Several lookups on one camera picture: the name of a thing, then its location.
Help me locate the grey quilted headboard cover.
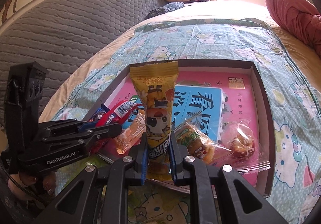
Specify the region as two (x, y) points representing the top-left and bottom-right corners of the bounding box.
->
(1, 0), (164, 121)

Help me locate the green snack packet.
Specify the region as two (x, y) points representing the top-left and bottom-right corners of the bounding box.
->
(85, 155), (110, 169)

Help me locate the red quilted duvet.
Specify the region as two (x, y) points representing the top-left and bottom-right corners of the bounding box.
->
(265, 0), (320, 55)

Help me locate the blue Oreo cookie packet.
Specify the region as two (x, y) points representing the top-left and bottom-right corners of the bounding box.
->
(88, 104), (110, 122)

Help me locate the person's left hand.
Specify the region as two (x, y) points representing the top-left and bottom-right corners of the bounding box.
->
(8, 171), (57, 201)

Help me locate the orange cake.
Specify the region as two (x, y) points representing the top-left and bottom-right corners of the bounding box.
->
(114, 113), (146, 155)

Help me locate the Hello Kitty patterned blanket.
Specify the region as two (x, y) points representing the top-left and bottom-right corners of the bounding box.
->
(47, 19), (320, 223)

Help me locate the clear bread bun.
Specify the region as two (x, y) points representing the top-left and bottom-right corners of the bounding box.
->
(174, 120), (232, 165)

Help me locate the red snack bar packet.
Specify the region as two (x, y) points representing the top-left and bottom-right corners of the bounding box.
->
(95, 100), (143, 127)

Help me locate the pink and blue book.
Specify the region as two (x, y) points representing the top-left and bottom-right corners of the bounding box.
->
(98, 71), (260, 188)

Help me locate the beige bed sheet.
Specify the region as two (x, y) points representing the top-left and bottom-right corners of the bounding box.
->
(39, 0), (320, 122)

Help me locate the dark floral pillow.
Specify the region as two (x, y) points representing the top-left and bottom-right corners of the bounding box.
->
(145, 2), (184, 20)

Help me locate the tall yellow snack packet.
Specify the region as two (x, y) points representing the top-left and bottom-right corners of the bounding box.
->
(129, 61), (179, 181)

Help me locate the clear red pastry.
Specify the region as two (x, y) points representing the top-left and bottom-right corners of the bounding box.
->
(220, 119), (270, 175)

